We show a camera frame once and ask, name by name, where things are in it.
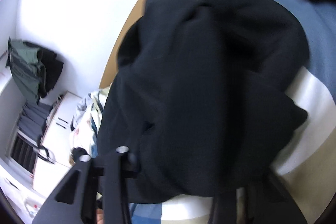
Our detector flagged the black coat with knot buttons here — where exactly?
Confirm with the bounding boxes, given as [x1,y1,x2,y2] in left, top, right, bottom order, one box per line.
[97,0,309,203]

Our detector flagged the grey hanging clothes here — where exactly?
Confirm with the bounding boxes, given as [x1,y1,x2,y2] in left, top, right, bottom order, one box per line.
[17,101,53,143]

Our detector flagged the green and black hanging clothes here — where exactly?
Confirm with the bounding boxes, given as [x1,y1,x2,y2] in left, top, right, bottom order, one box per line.
[6,38,64,103]

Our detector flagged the person's right hand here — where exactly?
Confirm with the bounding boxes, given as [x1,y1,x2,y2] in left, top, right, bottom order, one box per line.
[96,209,104,224]

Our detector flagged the black sock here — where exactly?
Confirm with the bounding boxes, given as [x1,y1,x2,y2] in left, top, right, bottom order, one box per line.
[71,147,88,162]

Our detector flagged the white cabinet with black handles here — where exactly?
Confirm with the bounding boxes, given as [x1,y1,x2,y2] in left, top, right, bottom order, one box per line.
[33,92,81,197]

